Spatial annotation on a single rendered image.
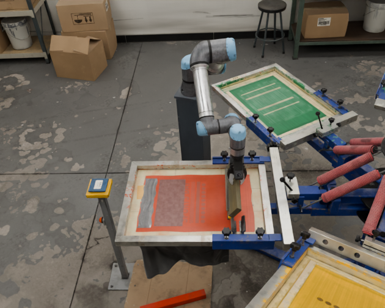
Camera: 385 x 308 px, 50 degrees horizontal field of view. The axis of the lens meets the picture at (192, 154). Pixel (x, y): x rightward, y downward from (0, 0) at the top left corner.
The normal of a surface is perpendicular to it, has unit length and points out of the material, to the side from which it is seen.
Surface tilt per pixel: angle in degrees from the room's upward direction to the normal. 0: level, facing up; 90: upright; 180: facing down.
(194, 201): 0
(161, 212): 0
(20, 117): 0
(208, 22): 90
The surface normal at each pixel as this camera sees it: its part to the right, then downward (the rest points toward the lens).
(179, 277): -0.07, -0.74
